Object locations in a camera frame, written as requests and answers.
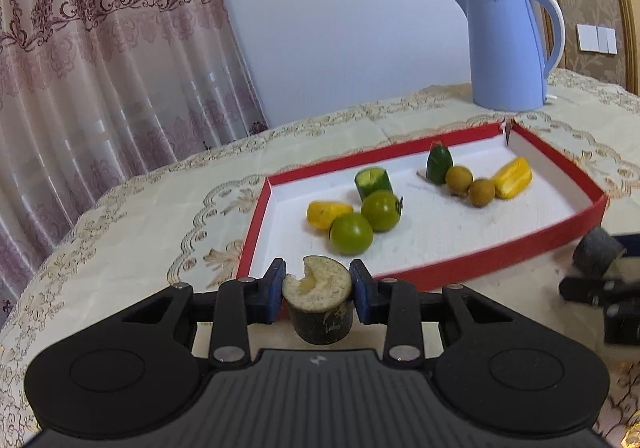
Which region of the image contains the yellow pepper piece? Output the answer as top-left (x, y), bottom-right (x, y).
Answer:
top-left (306, 201), bottom-right (354, 231)
top-left (491, 156), bottom-right (533, 200)

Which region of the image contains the cream embroidered tablecloth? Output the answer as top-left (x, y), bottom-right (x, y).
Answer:
top-left (1, 70), bottom-right (639, 447)

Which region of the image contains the green cucumber end piece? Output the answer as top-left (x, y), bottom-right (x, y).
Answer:
top-left (425, 142), bottom-right (454, 186)

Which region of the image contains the green cucumber cylinder piece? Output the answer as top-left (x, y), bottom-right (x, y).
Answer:
top-left (355, 166), bottom-right (393, 202)

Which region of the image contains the white wall switch panel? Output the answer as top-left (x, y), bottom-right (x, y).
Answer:
top-left (576, 24), bottom-right (617, 55)

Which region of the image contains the blue electric kettle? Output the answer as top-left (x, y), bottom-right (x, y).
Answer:
top-left (456, 0), bottom-right (566, 112)

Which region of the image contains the green round fruit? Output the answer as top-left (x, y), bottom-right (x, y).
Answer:
top-left (330, 213), bottom-right (373, 256)
top-left (360, 190), bottom-right (402, 232)

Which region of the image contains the brown longan with stem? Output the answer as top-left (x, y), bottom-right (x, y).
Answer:
top-left (418, 165), bottom-right (474, 197)

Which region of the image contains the patterned pink curtain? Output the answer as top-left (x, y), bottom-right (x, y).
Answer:
top-left (1, 0), bottom-right (266, 316)

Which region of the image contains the red shallow cardboard tray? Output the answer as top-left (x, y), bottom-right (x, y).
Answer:
top-left (238, 122), bottom-right (608, 290)

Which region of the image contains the yellow brown longan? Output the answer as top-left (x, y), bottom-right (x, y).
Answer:
top-left (469, 178), bottom-right (496, 208)

